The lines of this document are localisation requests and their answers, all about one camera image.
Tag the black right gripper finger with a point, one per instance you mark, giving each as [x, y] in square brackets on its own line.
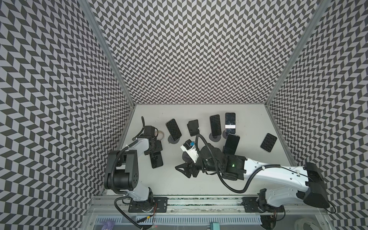
[184, 170]
[184, 166]

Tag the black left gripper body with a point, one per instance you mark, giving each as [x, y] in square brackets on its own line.
[157, 146]

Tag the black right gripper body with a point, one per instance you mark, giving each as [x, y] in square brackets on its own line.
[191, 167]

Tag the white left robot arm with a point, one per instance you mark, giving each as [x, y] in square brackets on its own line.
[122, 171]

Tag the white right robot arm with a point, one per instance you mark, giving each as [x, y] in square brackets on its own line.
[298, 184]

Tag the purple round stand purple phone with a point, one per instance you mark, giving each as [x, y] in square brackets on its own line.
[215, 138]

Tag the purple phone on stand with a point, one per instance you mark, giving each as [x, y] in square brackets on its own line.
[215, 125]

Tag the phone back right on stand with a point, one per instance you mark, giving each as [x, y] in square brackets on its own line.
[230, 123]

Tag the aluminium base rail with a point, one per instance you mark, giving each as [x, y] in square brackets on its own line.
[203, 213]

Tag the aluminium corner post left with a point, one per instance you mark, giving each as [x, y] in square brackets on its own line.
[90, 17]

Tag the aluminium corner post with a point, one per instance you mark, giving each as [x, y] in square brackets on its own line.
[315, 19]
[90, 17]

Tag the aluminium corner post right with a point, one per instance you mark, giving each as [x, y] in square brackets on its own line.
[315, 19]

